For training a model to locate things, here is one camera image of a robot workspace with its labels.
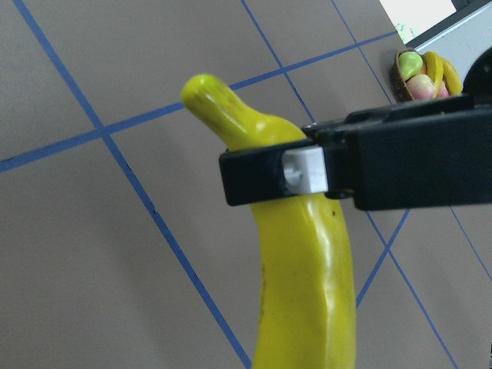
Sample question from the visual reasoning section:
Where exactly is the brown wicker basket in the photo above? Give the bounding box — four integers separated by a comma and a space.
389, 48, 425, 102

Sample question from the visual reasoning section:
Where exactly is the green pear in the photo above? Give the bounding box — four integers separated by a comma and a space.
398, 52, 423, 81

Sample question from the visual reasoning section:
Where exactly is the pink apple at basket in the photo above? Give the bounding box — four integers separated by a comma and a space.
406, 75, 437, 100
436, 81, 450, 98

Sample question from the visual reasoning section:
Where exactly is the pink apple at basket back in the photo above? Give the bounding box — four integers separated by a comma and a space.
406, 75, 437, 100

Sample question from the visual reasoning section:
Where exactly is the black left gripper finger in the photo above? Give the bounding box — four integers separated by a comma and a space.
218, 91, 492, 211

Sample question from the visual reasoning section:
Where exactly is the yellow banana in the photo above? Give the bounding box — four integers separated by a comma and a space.
441, 58, 463, 95
422, 52, 444, 96
181, 74, 357, 368

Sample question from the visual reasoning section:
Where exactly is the pink apple at basket left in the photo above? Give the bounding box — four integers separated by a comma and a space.
436, 81, 450, 98

